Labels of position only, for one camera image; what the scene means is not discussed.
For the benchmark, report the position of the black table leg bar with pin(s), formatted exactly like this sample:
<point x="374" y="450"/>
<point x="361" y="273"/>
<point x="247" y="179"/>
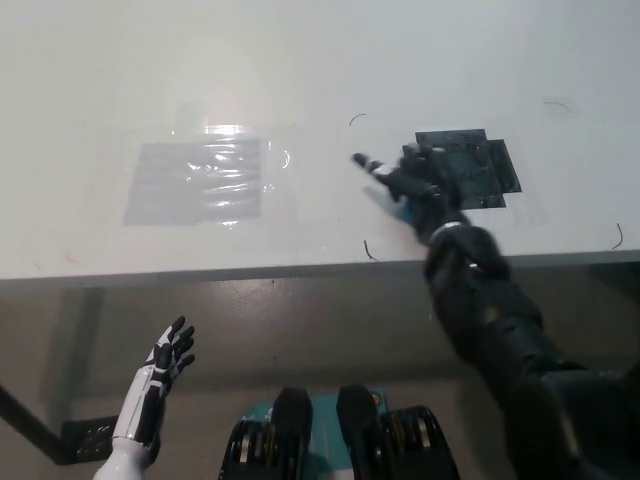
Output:
<point x="25" y="425"/>

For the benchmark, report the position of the black tape marked spot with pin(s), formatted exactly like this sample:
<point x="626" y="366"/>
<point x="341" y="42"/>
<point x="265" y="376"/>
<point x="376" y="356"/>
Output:
<point x="480" y="170"/>

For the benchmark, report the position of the grey tape rectangle patch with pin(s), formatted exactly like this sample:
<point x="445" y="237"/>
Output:
<point x="175" y="200"/>

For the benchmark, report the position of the black and teal robot body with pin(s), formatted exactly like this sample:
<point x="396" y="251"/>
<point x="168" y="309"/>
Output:
<point x="355" y="440"/>

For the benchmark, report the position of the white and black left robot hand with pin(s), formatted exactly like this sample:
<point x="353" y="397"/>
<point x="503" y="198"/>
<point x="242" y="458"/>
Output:
<point x="145" y="395"/>

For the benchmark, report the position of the blue soft sponge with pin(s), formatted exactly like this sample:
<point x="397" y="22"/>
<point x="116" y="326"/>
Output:
<point x="408" y="212"/>

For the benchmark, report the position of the clear plastic tape sheet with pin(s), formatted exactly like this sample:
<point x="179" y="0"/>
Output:
<point x="280" y="155"/>

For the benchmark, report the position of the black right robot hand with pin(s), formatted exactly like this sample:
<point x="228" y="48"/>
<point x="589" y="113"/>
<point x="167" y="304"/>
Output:
<point x="425" y="185"/>

